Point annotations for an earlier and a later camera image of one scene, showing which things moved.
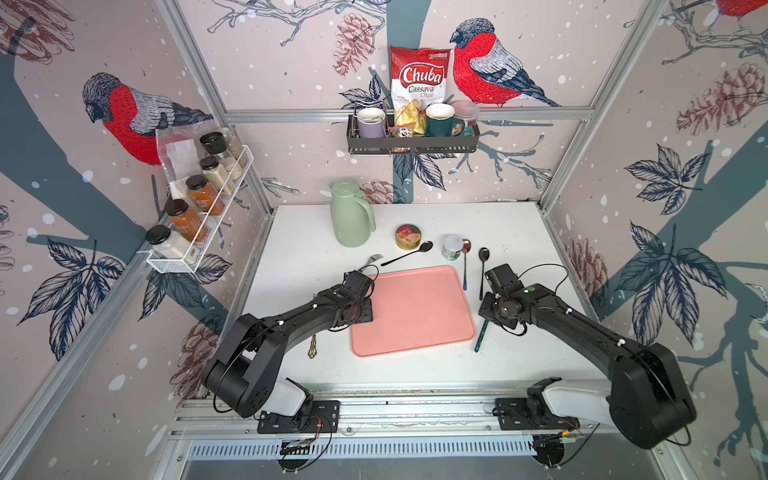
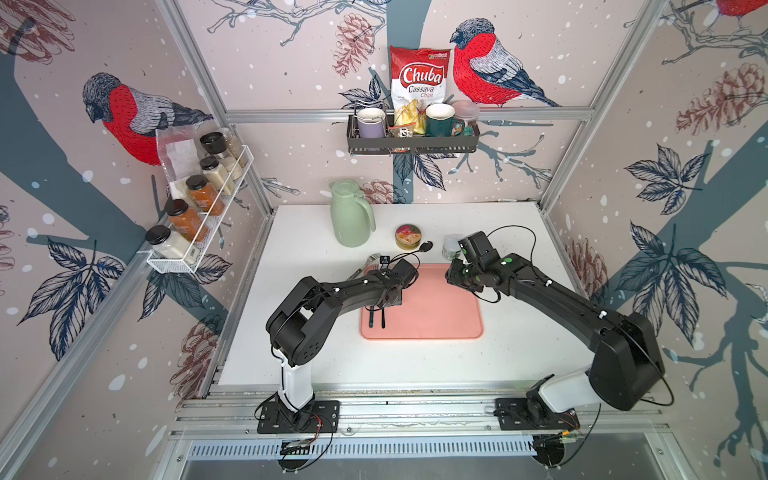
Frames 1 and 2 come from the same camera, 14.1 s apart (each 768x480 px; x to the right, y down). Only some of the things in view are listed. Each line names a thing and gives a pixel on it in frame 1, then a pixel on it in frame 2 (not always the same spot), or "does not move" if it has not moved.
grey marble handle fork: [371, 259] does not move
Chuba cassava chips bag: [420, 78] does not move
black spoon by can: [425, 246] does not move
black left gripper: [368, 310] → [401, 298]
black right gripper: [483, 309] → [451, 275]
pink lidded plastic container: [468, 111] does not move
